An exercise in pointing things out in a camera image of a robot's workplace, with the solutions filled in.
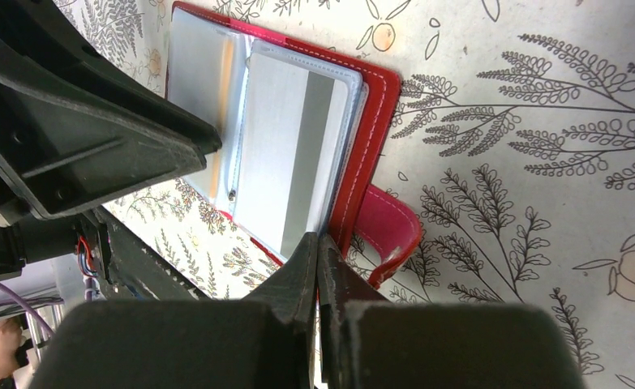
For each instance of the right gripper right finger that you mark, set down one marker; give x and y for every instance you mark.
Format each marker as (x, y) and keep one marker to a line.
(367, 341)

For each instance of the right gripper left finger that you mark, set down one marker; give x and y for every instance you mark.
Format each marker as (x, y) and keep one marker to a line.
(264, 340)

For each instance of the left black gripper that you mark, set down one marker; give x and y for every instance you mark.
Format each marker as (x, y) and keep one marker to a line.
(76, 132)

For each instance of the red leather card holder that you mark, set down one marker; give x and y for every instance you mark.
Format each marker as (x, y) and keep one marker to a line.
(359, 208)

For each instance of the beige card in holder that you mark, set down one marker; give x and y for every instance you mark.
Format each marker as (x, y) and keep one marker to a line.
(205, 75)

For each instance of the person's hand in background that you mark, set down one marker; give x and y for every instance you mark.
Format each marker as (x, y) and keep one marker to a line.
(10, 340)

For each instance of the floral table mat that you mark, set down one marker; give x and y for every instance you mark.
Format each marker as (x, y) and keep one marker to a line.
(514, 143)

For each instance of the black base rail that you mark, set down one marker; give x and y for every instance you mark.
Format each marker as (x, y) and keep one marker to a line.
(137, 270)

